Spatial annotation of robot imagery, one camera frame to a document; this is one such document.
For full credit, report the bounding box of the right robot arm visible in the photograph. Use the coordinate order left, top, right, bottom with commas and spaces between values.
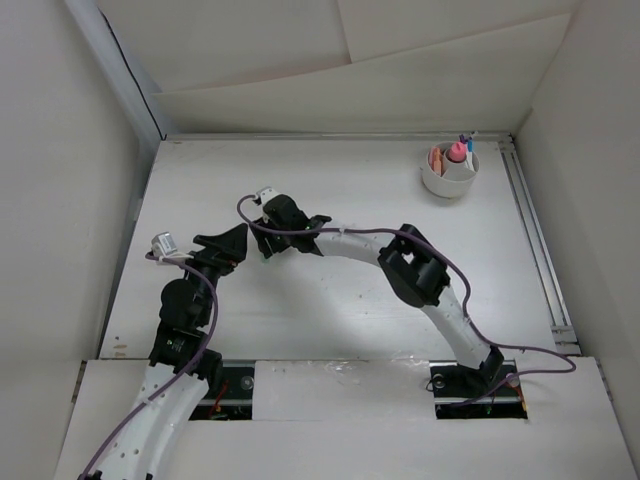
251, 187, 504, 394

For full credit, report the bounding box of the purple cap white marker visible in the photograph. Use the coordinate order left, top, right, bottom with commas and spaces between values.
459, 134, 475, 171

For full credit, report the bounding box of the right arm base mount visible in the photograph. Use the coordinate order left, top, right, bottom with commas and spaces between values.
425, 361, 528, 420

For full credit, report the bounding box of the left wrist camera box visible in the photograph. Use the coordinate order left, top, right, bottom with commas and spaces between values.
145, 232, 192, 264

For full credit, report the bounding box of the pink cap small bottle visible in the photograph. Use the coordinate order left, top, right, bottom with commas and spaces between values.
447, 141, 465, 163

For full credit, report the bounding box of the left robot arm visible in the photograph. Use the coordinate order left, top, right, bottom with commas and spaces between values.
79, 224, 248, 479

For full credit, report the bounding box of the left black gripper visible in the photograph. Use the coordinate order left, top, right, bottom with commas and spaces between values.
172, 223, 247, 325

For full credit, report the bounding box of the orange highlighter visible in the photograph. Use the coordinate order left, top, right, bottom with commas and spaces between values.
431, 147, 443, 176

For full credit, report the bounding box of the white divided pen holder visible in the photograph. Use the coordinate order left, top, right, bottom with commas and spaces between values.
421, 142, 479, 199

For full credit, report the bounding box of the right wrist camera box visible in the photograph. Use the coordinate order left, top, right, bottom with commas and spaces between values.
254, 186, 279, 205

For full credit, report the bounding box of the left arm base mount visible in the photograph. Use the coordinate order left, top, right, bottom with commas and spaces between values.
189, 361, 255, 421

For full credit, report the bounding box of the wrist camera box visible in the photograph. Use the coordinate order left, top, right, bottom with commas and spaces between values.
254, 186, 279, 205
145, 232, 192, 264

